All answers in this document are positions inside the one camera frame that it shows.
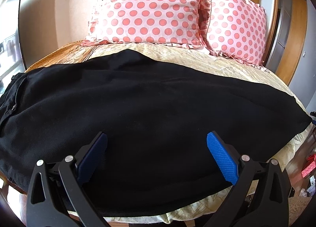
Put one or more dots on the cream patterned bed quilt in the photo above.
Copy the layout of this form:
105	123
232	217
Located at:
76	53

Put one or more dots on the black pants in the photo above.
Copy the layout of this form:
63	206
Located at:
156	117

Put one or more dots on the wooden door frame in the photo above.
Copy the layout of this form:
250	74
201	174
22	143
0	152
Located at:
287	22

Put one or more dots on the left pink polka-dot pillow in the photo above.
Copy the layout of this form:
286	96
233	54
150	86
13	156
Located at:
173	22

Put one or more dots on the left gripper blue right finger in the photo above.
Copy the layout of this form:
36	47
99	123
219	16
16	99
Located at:
225	156

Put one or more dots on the red gift box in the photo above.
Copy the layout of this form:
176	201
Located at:
309	166

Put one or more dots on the right pink polka-dot pillow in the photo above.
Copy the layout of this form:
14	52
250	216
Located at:
234	29

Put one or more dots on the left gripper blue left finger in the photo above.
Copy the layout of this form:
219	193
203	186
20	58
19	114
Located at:
89	157

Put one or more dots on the pink polka-dot pillow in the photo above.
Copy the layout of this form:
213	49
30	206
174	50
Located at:
234	29
173	22

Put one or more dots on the black flat television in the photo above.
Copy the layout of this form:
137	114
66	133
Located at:
12	60

